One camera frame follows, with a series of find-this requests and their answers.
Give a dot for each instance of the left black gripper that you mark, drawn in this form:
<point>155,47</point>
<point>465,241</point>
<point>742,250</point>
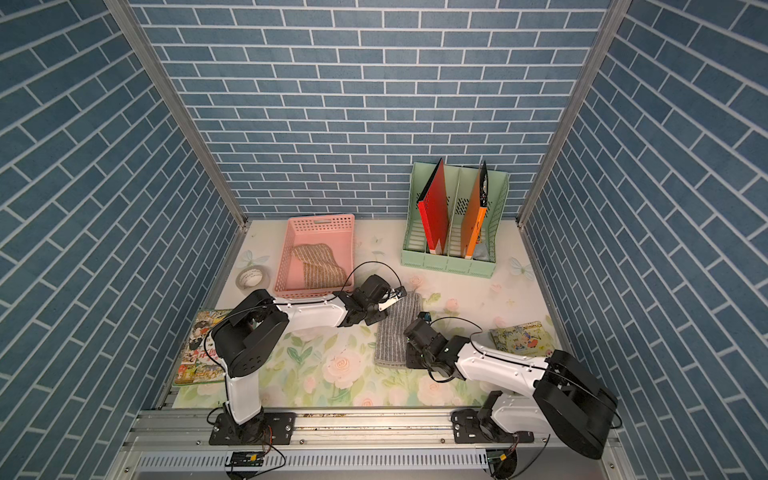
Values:
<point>376,318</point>

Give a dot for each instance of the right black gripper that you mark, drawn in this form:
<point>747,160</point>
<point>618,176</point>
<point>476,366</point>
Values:
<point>411,361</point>

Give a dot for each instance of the grey striped dishcloth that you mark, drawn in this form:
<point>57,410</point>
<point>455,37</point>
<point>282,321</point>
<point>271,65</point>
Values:
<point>391,343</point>

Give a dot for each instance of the beige striped dishcloth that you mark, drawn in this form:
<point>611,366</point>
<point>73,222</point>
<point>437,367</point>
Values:
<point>320,269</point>

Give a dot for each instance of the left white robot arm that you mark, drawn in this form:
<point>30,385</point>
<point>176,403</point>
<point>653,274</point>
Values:
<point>246,338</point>

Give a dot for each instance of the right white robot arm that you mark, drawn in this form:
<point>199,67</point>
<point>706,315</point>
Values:
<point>554,395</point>

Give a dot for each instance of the pink perforated plastic basket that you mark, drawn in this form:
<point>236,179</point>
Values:
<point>337,231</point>

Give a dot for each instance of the right picture book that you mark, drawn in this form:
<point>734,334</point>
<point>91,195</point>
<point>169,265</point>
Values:
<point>530,339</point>

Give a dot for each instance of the picture book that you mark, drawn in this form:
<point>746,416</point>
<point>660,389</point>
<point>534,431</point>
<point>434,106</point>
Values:
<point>199,362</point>
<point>530,339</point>

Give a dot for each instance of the clear tape roll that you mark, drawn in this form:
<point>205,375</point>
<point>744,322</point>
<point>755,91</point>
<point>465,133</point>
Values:
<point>253,278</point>

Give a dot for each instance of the red folder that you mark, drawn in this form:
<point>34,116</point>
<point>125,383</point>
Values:
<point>432,205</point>

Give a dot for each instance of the orange folder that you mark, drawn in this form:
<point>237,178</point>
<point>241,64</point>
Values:
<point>475,213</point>

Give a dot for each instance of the green file organizer rack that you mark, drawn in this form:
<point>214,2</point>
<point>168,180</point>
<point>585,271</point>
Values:
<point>459,182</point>

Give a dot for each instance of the left picture book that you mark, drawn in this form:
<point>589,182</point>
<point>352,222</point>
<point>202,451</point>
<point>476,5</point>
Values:
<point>199,362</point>

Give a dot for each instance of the small black controller board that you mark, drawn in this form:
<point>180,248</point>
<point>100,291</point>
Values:
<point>245,459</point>

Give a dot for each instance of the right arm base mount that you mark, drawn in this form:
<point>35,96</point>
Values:
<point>475,426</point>

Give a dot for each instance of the aluminium rail frame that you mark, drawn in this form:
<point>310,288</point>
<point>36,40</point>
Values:
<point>380,443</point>

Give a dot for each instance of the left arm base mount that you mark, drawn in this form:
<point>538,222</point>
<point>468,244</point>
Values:
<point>266,428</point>

